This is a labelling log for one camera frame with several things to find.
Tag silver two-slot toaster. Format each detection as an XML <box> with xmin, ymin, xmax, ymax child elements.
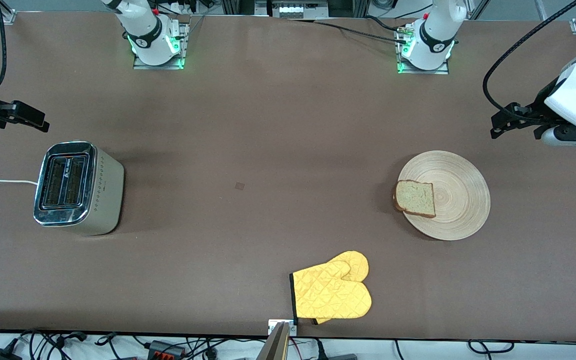
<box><xmin>33</xmin><ymin>141</ymin><xmax>125</xmax><ymax>237</ymax></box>

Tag long black cable on table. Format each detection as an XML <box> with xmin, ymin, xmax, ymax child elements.
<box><xmin>288</xmin><ymin>18</ymin><xmax>412</xmax><ymax>44</ymax></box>

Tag yellow quilted oven mitt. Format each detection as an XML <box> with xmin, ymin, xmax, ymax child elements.
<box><xmin>313</xmin><ymin>250</ymin><xmax>370</xmax><ymax>326</ymax></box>
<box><xmin>289</xmin><ymin>260</ymin><xmax>373</xmax><ymax>321</ymax></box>

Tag wooden camera mount bar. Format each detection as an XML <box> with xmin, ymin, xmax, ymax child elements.
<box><xmin>255</xmin><ymin>321</ymin><xmax>292</xmax><ymax>360</ymax></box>

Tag round wooden plate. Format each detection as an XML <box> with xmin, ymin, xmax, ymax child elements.
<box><xmin>398</xmin><ymin>150</ymin><xmax>492</xmax><ymax>242</ymax></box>

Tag aluminium frame with white device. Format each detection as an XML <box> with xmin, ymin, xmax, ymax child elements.
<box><xmin>254</xmin><ymin>0</ymin><xmax>330</xmax><ymax>20</ymax></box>

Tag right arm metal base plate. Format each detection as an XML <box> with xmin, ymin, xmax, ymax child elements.
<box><xmin>132</xmin><ymin>22</ymin><xmax>188</xmax><ymax>70</ymax></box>

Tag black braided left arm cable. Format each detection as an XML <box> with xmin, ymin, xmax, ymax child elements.
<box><xmin>483</xmin><ymin>0</ymin><xmax>576</xmax><ymax>124</ymax></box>

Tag slice of bread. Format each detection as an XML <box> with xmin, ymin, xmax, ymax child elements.
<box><xmin>393</xmin><ymin>179</ymin><xmax>437</xmax><ymax>219</ymax></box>

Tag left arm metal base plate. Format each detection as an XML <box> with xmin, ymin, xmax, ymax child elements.
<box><xmin>396</xmin><ymin>24</ymin><xmax>452</xmax><ymax>75</ymax></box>

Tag tangled black floor cables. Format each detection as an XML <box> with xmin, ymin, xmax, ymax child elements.
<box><xmin>15</xmin><ymin>327</ymin><xmax>91</xmax><ymax>360</ymax></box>

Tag black box with orange connectors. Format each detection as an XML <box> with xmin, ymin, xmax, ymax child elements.
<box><xmin>146</xmin><ymin>340</ymin><xmax>187</xmax><ymax>360</ymax></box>

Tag white mount bracket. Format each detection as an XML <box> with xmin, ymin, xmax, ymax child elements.
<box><xmin>267</xmin><ymin>318</ymin><xmax>298</xmax><ymax>337</ymax></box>

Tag black looped floor cable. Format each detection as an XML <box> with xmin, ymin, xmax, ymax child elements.
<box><xmin>468</xmin><ymin>339</ymin><xmax>517</xmax><ymax>355</ymax></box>

